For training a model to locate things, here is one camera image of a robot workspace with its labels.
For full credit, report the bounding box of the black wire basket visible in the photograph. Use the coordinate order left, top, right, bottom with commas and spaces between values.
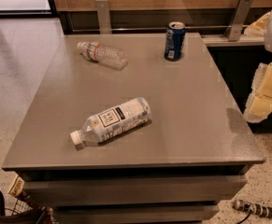
0, 190, 53, 224

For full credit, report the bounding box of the metal wall bracket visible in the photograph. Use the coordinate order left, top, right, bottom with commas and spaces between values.
224, 0, 253, 40
95, 0, 112, 35

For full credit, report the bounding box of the grey side shelf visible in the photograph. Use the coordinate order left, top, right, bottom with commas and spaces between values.
202, 35, 265, 47

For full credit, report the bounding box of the white labelled water bottle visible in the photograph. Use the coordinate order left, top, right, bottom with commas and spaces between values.
70, 97, 151, 147

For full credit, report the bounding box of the black white striped handle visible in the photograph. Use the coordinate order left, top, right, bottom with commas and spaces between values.
233, 200, 272, 219

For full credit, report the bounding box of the brown snack packet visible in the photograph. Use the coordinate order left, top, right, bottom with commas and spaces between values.
7, 175, 25, 197

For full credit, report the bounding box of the blue soda can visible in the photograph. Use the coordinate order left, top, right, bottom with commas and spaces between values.
165, 21, 186, 62

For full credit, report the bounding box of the right metal wall bracket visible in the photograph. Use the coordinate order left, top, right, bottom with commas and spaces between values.
224, 0, 253, 40

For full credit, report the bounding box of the left metal wall bracket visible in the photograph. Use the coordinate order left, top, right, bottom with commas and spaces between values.
95, 0, 112, 35

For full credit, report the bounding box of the clear ribbed water bottle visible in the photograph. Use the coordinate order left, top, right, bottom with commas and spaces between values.
77, 41, 128, 71

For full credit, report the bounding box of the grey table cabinet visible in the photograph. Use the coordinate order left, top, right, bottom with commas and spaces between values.
3, 34, 264, 224

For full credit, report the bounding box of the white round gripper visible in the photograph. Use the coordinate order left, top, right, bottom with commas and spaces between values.
243, 10, 272, 123

